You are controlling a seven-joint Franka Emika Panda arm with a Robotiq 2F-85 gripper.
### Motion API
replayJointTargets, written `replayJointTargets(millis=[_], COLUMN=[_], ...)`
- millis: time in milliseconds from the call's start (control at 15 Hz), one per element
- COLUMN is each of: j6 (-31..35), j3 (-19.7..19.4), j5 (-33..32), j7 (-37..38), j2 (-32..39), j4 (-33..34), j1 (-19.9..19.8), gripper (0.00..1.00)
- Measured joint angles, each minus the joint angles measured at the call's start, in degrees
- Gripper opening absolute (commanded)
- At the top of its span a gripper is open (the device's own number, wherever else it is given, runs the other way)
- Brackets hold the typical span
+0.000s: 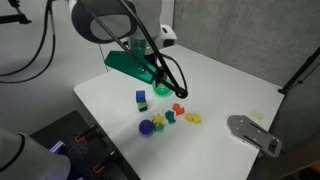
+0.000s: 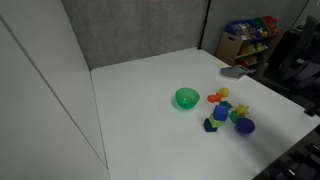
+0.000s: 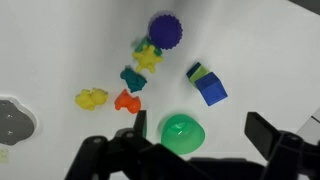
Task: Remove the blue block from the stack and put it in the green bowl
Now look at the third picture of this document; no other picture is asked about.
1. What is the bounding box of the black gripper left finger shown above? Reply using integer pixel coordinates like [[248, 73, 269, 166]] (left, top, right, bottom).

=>
[[65, 109, 188, 180]]

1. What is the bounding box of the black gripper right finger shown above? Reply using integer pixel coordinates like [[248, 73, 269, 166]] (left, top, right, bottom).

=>
[[244, 111, 320, 180]]

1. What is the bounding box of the blue cube block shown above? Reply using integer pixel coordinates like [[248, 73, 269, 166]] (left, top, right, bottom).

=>
[[194, 71, 229, 107]]

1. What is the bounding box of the green translucent bowl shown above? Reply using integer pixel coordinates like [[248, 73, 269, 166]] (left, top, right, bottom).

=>
[[160, 113, 206, 156]]

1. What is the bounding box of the lime green block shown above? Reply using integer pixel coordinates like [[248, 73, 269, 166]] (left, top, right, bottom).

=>
[[188, 64, 211, 88]]

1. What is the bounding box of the dark blue block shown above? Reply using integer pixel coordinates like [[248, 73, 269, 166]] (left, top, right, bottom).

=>
[[185, 61, 202, 80]]

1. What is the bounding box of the yellow animal toy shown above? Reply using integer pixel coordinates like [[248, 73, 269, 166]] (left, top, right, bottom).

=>
[[74, 87, 109, 111]]

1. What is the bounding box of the yellow spiky star toy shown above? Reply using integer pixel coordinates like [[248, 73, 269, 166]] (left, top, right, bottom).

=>
[[131, 44, 164, 74]]

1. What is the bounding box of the grey metal mounting plate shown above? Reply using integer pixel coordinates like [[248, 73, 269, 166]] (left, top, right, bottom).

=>
[[0, 98, 37, 146]]

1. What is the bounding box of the pale yellow sticky note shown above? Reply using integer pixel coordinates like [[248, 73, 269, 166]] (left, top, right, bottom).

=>
[[0, 148, 9, 164]]

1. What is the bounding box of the purple spiky ball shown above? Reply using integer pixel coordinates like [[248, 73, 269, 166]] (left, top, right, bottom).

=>
[[148, 12, 184, 50]]

